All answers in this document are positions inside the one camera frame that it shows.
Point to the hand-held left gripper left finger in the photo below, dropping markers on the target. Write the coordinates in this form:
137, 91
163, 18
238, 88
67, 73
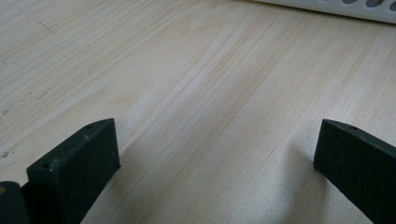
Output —
74, 168

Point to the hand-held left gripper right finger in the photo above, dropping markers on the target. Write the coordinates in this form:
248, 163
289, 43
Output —
358, 168

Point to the white plastic basket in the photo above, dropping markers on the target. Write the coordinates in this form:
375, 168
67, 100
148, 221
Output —
330, 7

